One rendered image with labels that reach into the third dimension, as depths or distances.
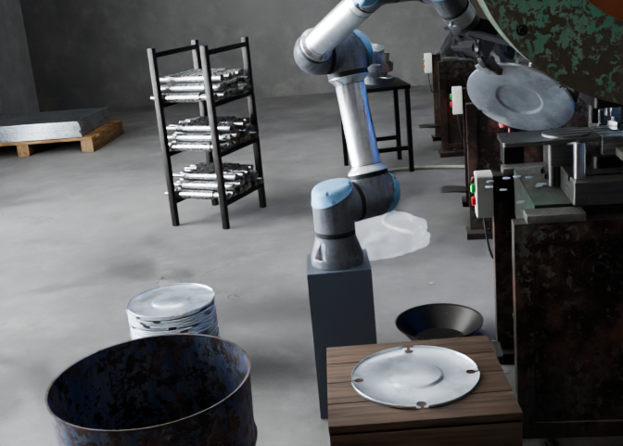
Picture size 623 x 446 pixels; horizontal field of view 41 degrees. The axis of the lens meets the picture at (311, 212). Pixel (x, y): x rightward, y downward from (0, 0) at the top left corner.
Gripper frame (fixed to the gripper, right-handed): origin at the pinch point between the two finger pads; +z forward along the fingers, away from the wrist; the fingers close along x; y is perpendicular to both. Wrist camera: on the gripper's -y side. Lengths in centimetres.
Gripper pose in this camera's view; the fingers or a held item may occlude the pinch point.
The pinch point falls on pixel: (502, 70)
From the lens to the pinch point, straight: 222.4
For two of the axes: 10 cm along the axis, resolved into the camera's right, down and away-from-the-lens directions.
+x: -4.3, 8.6, -2.8
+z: 5.5, 4.9, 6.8
